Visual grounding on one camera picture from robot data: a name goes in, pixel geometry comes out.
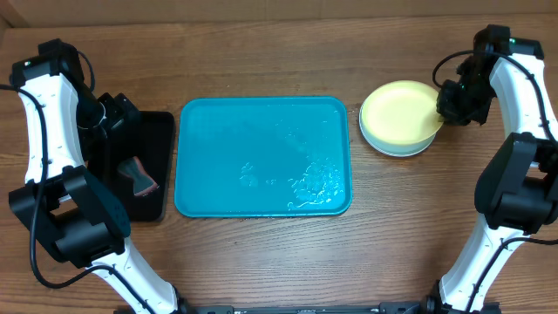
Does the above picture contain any yellow-green plate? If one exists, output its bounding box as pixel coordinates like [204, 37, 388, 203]
[360, 80, 443, 146]

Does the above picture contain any black and red sponge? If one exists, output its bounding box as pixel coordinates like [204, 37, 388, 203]
[117, 156, 159, 197]

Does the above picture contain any light blue plate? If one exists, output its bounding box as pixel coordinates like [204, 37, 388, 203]
[358, 106, 436, 158]

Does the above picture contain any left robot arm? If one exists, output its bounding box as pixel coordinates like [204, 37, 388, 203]
[7, 39, 191, 313]

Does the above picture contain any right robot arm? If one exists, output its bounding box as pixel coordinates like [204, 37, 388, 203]
[410, 24, 557, 313]

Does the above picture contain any black plastic tray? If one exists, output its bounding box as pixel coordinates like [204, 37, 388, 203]
[88, 112, 175, 222]

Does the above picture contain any teal plastic tray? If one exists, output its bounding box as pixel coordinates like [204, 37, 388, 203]
[174, 96, 353, 218]

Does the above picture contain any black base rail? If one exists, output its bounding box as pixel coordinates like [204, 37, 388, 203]
[113, 300, 502, 314]

